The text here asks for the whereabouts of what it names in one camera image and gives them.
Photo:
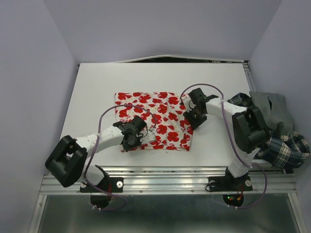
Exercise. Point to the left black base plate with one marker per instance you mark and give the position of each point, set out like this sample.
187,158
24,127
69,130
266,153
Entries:
107,184

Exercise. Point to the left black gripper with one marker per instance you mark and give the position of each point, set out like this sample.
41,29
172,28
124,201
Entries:
127,147

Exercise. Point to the grey skirt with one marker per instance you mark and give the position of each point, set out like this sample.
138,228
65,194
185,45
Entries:
274,111

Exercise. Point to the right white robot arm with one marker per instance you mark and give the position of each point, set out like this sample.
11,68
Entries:
245,126

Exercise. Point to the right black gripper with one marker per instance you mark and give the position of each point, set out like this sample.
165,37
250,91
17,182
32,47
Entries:
194,123

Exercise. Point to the red poppy floral skirt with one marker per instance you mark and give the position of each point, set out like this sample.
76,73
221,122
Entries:
163,109

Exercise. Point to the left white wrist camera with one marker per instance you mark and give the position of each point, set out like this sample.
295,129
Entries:
148,137

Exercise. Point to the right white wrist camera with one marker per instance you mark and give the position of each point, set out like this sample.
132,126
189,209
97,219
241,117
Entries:
187,102

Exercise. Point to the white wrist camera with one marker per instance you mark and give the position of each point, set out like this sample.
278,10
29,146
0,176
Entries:
148,137
187,102

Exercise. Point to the navy plaid skirt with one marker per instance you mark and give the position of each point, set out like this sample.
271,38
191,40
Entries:
280,150

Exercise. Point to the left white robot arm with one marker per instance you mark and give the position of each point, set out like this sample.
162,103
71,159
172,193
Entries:
67,162

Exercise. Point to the aluminium frame rail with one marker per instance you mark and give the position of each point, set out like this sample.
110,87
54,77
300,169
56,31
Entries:
187,180

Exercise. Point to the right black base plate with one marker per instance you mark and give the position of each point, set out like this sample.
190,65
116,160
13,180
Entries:
226,184

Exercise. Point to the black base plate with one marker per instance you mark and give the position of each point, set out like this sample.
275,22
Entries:
226,184
107,184

